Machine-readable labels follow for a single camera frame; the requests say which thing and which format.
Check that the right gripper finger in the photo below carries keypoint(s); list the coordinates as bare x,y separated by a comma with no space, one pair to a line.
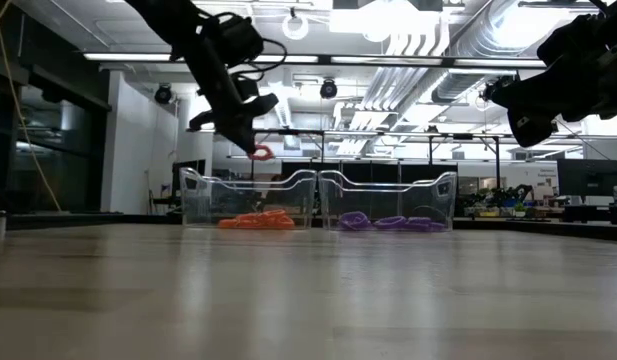
553,95

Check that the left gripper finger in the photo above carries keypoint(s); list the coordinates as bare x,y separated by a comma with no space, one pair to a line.
238,136
248,135

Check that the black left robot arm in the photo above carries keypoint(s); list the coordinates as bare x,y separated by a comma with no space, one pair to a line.
188,30

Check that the black computer monitor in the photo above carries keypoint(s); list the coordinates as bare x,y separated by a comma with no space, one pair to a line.
188,170
588,177

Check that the black ceiling spotlight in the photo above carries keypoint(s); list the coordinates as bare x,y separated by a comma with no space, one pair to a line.
163,94
328,89

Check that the clear plastic bin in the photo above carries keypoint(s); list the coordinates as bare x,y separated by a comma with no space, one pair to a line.
438,200
198,200

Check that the long ceiling light bar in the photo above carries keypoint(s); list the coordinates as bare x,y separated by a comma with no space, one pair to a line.
138,57

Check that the bright ceiling light panel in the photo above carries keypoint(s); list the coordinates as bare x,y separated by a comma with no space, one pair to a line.
383,17

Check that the small grey cylinder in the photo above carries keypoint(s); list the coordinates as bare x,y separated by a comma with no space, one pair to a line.
1,225

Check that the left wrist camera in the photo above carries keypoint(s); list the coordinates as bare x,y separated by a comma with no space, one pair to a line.
247,89

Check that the black workbench frame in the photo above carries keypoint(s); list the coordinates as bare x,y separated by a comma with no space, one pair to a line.
313,132

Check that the silver ventilation duct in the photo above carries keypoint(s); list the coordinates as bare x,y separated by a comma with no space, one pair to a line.
463,45

